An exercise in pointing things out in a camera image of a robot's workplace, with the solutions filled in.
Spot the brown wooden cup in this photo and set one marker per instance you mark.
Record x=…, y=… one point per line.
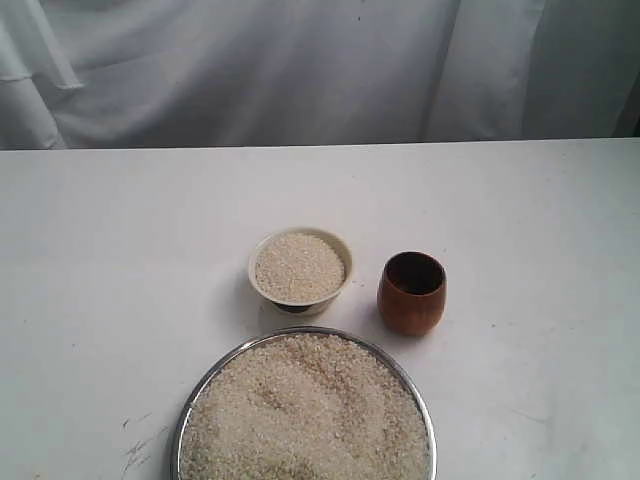
x=412, y=293

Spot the small cream ceramic bowl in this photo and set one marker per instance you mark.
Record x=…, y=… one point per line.
x=300, y=271

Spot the large steel rice tray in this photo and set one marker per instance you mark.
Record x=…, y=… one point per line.
x=304, y=403

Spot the white backdrop curtain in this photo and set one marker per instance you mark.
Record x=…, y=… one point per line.
x=150, y=74

